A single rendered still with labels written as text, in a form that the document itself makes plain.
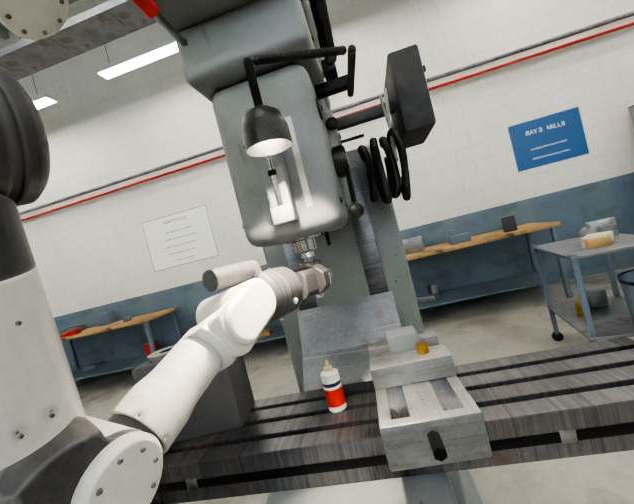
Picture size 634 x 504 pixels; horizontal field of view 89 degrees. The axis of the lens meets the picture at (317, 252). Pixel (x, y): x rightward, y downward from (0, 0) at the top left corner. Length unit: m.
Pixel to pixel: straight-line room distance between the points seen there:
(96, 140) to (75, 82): 1.04
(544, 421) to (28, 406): 0.67
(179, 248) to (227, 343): 5.38
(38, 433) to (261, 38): 0.61
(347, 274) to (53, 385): 0.88
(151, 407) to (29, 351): 0.15
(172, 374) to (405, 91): 0.82
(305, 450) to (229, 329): 0.35
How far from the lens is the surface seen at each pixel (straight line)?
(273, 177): 0.59
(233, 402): 0.83
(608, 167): 5.83
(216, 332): 0.44
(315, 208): 0.60
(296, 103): 0.65
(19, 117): 0.29
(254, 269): 0.55
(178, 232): 5.80
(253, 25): 0.70
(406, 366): 0.65
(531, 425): 0.70
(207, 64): 0.70
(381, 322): 1.05
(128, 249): 6.36
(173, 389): 0.41
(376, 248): 1.05
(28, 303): 0.29
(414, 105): 0.95
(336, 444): 0.69
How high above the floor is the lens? 1.29
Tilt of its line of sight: 1 degrees down
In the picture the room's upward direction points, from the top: 14 degrees counter-clockwise
